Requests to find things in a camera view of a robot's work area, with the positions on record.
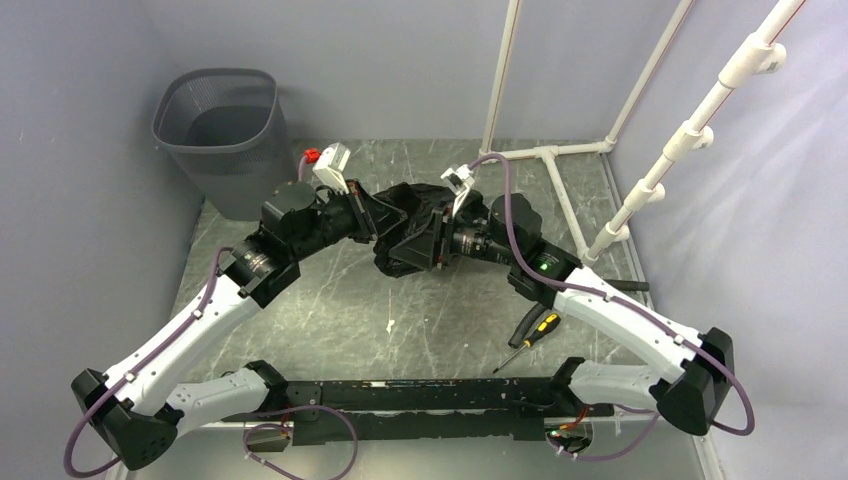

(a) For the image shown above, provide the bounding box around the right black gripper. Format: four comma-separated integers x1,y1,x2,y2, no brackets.
389,198,519,271

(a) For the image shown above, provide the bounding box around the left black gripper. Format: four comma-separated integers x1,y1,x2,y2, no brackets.
291,178,407,261

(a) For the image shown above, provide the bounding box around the black trash bag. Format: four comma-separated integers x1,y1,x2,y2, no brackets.
373,183,454,278

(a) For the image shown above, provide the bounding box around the grey mesh trash bin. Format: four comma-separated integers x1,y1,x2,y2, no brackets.
151,68,297,222

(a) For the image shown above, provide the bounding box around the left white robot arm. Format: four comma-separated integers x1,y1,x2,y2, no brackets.
71,180,419,470

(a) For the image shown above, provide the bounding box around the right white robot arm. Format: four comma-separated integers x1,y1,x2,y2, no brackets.
375,185,735,436

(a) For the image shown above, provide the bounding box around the yellow black screwdriver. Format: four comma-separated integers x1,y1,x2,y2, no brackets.
492,313,562,374

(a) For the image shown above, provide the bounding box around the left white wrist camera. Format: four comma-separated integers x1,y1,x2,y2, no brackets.
298,142,351,194

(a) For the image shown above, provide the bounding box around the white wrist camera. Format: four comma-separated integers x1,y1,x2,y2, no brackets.
441,164,475,217
298,142,351,194

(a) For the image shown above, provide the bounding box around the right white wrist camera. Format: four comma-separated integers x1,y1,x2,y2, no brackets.
441,164,475,217

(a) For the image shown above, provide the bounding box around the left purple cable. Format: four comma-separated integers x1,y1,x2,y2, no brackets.
63,155,360,480

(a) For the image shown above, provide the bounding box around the black corrugated hose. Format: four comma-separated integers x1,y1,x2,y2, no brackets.
508,279,651,350

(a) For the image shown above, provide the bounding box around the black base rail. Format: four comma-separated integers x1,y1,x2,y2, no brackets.
226,377,614,446

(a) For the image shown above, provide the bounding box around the aluminium extrusion rail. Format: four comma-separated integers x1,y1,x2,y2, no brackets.
121,410,230,432

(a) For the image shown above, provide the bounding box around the white PVC pipe frame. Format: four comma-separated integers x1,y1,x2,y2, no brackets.
477,0,810,270

